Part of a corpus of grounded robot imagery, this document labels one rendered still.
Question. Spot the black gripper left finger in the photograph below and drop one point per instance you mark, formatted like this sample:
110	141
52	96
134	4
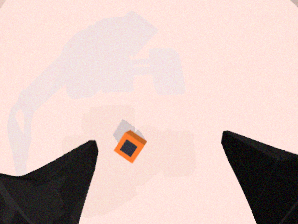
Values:
55	193

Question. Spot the orange block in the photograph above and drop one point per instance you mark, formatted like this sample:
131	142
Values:
130	145

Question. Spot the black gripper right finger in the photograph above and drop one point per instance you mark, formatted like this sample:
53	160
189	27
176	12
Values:
268	176

